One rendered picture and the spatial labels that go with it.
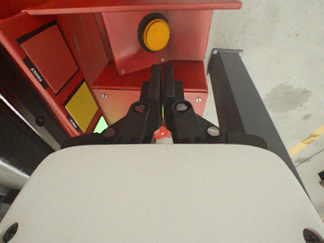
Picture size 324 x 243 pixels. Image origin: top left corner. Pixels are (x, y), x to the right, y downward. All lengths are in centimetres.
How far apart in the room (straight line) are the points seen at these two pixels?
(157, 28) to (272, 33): 92
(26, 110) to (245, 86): 72
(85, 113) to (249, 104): 58
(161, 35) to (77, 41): 22
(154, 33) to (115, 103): 11
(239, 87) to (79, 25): 61
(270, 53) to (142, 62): 98
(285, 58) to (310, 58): 14
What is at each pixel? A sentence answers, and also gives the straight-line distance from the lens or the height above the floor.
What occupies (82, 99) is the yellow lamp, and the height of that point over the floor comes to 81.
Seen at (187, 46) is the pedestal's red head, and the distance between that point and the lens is 24.
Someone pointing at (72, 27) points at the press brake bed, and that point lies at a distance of 38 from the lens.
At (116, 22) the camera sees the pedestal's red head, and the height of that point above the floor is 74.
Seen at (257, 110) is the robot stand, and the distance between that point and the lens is 65.
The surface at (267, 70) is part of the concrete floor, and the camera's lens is 121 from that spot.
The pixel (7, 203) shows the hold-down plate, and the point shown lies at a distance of 46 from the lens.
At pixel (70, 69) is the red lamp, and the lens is 19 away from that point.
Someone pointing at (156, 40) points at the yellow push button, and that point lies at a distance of 22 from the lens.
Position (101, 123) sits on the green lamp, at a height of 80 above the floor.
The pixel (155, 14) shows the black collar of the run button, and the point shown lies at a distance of 22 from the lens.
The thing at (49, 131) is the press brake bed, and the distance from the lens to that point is 33.
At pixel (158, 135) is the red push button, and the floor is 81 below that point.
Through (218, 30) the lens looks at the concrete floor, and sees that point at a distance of 100.
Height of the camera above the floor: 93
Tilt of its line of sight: 40 degrees down
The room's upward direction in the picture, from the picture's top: 172 degrees counter-clockwise
